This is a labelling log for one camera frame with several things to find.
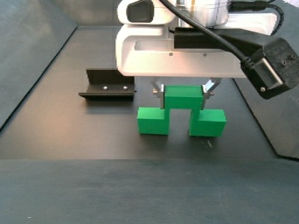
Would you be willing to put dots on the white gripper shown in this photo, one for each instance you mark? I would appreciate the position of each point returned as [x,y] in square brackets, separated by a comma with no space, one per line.
[146,54]

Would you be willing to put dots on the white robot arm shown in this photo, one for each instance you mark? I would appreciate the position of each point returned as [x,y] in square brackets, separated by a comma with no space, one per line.
[188,43]

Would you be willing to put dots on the green arch-shaped block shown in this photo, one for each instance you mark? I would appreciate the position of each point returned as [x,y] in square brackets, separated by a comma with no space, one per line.
[207,122]

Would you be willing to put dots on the black angle bracket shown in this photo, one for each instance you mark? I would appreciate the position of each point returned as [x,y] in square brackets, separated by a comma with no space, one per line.
[108,84]

